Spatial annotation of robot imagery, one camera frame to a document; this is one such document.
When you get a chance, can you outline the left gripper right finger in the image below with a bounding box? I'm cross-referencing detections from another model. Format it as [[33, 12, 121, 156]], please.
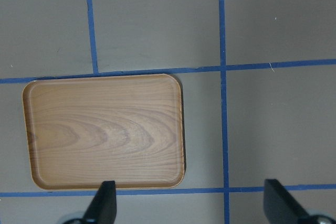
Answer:
[[264, 179, 310, 223]]

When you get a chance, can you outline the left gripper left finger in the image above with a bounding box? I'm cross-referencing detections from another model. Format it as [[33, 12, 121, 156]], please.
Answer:
[[82, 181, 117, 224]]

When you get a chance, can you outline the wooden tray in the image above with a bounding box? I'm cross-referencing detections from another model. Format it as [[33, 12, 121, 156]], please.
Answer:
[[22, 74, 186, 190]]

